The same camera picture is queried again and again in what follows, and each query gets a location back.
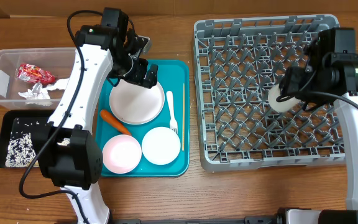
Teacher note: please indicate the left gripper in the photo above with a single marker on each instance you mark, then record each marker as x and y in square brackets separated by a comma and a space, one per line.
[138, 76]

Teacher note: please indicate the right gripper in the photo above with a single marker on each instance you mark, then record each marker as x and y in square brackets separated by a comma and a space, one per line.
[289, 83]

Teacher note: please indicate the large white plate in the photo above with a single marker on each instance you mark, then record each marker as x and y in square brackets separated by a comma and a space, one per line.
[134, 104]

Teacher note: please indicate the small white plate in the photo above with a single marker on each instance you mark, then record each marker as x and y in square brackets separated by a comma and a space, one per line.
[161, 146]

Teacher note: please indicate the pink bowl with food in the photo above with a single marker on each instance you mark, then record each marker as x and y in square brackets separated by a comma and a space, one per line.
[122, 154]

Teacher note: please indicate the white tissue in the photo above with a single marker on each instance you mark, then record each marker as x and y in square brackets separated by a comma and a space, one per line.
[38, 95]
[60, 84]

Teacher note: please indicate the red snack wrapper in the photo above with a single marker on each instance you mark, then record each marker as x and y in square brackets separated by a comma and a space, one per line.
[33, 74]

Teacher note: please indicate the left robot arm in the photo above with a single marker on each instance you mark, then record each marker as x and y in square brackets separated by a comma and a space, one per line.
[66, 151]

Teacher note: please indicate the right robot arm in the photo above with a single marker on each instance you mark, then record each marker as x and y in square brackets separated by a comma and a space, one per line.
[330, 77]

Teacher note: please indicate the grey dishwasher rack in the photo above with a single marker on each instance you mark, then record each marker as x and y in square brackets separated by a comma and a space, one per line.
[237, 61]

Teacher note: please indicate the wooden chopstick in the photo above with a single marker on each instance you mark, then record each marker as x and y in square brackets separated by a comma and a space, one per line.
[183, 118]

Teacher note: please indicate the white plastic fork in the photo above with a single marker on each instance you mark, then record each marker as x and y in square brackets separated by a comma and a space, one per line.
[173, 122]

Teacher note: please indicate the teal serving tray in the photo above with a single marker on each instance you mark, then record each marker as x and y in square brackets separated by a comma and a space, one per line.
[173, 75]

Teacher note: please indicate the orange carrot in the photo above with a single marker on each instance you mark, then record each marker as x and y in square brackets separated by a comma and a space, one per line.
[111, 120]

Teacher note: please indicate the black tray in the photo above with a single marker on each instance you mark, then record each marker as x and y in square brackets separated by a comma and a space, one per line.
[39, 115]

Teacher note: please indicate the clear plastic bin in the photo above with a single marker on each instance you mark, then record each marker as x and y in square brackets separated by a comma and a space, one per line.
[58, 61]

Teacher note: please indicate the rice and peanuts pile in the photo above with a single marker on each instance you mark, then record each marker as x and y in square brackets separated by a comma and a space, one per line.
[20, 150]

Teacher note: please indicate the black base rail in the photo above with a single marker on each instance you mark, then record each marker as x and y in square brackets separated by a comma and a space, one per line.
[247, 220]

